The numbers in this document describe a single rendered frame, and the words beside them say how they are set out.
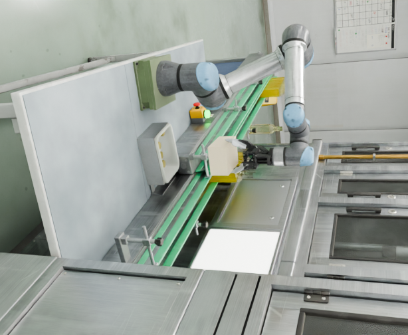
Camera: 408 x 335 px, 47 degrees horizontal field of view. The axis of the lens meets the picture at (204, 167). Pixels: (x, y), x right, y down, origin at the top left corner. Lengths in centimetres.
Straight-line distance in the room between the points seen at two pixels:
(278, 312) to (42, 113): 87
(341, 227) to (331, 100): 626
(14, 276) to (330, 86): 714
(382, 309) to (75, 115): 108
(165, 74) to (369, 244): 108
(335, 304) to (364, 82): 709
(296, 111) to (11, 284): 110
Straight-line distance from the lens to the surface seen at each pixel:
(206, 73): 191
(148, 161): 198
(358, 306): 120
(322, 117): 840
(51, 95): 151
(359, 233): 207
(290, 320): 117
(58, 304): 137
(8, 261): 162
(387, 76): 813
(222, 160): 186
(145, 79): 196
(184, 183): 211
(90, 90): 169
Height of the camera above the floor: 168
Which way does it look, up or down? 20 degrees down
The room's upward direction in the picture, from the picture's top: 90 degrees clockwise
